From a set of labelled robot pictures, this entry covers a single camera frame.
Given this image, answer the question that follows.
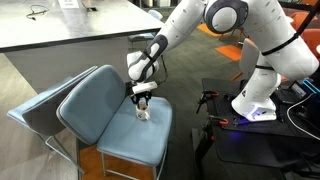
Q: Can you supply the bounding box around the blue lit control box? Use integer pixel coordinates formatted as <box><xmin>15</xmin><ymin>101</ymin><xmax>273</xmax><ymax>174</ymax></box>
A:
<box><xmin>287</xmin><ymin>77</ymin><xmax>320</xmax><ymax>101</ymax></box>

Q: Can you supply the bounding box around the grey counter table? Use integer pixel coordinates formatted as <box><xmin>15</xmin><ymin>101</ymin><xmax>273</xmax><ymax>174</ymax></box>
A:
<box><xmin>0</xmin><ymin>0</ymin><xmax>170</xmax><ymax>95</ymax></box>

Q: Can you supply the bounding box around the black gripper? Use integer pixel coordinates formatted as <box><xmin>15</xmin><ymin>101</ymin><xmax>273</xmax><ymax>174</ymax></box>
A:
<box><xmin>129</xmin><ymin>92</ymin><xmax>153</xmax><ymax>109</ymax></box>

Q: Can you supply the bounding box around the blue padded chair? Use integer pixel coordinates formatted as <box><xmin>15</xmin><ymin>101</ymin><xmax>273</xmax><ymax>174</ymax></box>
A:
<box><xmin>56</xmin><ymin>64</ymin><xmax>174</xmax><ymax>180</ymax></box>

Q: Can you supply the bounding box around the white cable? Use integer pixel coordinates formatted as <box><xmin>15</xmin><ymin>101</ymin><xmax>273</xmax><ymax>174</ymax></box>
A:
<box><xmin>286</xmin><ymin>92</ymin><xmax>320</xmax><ymax>141</ymax></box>

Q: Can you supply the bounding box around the grey chair with orange seat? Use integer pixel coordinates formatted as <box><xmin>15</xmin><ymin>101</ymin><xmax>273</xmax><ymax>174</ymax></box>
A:
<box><xmin>231</xmin><ymin>37</ymin><xmax>261</xmax><ymax>82</ymax></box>

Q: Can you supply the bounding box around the white paper sheet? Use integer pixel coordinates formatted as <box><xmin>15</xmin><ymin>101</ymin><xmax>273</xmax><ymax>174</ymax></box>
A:
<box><xmin>57</xmin><ymin>0</ymin><xmax>81</xmax><ymax>10</ymax></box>

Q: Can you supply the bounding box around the black slanted pole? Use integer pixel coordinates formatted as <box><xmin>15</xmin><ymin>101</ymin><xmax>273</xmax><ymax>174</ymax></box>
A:
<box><xmin>295</xmin><ymin>0</ymin><xmax>320</xmax><ymax>37</ymax></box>

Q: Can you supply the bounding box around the black robot stand platform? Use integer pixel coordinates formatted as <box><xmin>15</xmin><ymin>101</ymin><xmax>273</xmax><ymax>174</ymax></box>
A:
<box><xmin>191</xmin><ymin>77</ymin><xmax>320</xmax><ymax>180</ymax></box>

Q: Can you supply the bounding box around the white mug with dark print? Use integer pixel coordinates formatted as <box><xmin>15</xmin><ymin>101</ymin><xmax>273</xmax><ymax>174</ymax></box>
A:
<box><xmin>134</xmin><ymin>102</ymin><xmax>151</xmax><ymax>122</ymax></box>

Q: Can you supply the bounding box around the black cable on counter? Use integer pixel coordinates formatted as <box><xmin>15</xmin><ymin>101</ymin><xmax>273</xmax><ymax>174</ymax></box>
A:
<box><xmin>26</xmin><ymin>4</ymin><xmax>50</xmax><ymax>22</ymax></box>

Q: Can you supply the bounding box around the black orange clamp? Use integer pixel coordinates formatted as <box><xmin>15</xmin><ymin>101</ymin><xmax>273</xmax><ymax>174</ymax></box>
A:
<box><xmin>199</xmin><ymin>114</ymin><xmax>230</xmax><ymax>142</ymax></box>
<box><xmin>195</xmin><ymin>90</ymin><xmax>220</xmax><ymax>115</ymax></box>

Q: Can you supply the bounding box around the blue chair with grey back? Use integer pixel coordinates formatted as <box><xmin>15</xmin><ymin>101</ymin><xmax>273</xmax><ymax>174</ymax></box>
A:
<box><xmin>7</xmin><ymin>65</ymin><xmax>99</xmax><ymax>175</ymax></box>

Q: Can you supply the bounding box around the light blue metal stool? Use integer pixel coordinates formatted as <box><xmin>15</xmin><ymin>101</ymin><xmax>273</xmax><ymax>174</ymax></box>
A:
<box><xmin>127</xmin><ymin>9</ymin><xmax>169</xmax><ymax>84</ymax></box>

